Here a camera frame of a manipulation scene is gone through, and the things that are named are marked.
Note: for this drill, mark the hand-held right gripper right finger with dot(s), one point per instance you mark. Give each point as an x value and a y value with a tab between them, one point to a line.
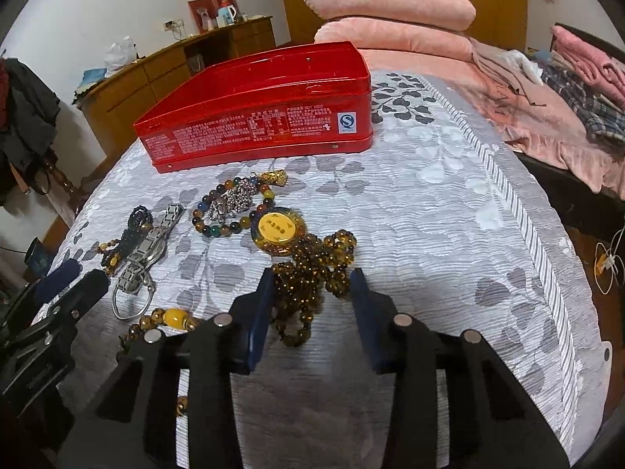
364	317

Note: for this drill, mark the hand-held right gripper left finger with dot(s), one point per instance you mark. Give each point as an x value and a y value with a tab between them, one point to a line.
259	315

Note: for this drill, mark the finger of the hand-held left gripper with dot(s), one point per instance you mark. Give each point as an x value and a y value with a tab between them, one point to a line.
58	278
88	288

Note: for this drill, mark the silver bangle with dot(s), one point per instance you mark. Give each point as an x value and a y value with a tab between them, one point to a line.
119	310

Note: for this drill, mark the silver wristwatch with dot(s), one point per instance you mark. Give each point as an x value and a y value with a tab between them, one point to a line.
154	246

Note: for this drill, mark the gold bell charm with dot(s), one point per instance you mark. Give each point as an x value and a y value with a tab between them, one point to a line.
273	178

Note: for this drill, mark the red tin box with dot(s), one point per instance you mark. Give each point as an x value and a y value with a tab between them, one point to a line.
254	93

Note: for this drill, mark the wooden coat stand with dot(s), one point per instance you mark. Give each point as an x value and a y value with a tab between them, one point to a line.
61	180

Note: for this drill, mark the hanging dark clothes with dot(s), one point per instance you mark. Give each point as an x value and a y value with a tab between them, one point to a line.
24	122

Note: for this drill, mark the blue cloth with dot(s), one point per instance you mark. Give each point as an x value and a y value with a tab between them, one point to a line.
93	78

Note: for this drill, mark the wooden dresser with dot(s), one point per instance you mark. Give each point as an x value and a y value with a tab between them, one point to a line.
136	88

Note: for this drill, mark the white plastic piece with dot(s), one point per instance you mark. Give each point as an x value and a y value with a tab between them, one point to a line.
607	354

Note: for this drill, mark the grey paper bag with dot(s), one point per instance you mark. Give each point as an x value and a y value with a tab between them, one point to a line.
195	63

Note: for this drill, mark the pink bed cover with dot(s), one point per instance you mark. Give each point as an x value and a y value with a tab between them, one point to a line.
512	117

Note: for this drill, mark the large pink folded blanket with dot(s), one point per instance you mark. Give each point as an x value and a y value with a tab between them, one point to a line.
390	5
390	39

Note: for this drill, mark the red gift box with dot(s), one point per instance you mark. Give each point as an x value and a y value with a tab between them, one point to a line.
200	14

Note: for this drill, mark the white and teal kettle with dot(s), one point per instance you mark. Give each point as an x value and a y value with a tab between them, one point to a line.
227	14

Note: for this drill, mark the plaid cloth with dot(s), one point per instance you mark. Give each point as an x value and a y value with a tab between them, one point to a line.
595	112

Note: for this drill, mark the pink folded towel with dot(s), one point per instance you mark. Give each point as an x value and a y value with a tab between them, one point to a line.
591	58

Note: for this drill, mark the dark wooden bed frame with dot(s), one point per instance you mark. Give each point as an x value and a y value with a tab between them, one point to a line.
561	190

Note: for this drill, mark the wall socket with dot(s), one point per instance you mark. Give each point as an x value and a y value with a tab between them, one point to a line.
173	25

